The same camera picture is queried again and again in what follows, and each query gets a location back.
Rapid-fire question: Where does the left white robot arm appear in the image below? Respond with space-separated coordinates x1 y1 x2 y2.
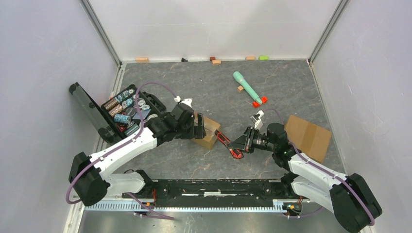
66 102 206 206

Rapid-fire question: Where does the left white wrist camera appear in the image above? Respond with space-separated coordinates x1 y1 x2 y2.
173 96 194 112

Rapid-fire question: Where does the small brown wooden cube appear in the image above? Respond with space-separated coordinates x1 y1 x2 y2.
237 85 244 93

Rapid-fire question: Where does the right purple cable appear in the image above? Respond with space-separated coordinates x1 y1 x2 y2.
262 108 377 227

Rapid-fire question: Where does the red box cutter knife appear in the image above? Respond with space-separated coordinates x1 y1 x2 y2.
214 130 244 160

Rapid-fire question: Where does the tan block far left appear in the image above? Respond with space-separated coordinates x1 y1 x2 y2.
135 57 149 63

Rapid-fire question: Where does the brown cardboard express box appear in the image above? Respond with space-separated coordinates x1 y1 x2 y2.
192 115 221 150

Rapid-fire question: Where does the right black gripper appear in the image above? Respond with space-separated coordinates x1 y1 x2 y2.
226 126 276 154

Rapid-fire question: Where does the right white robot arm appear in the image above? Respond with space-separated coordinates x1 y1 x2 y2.
228 123 383 233

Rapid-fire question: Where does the flat brown cardboard box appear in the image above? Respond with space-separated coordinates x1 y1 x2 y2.
285 115 332 163

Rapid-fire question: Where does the black case with poker chips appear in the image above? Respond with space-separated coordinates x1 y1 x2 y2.
69 83 172 157

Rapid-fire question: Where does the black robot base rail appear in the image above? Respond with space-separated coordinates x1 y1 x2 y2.
133 179 303 208

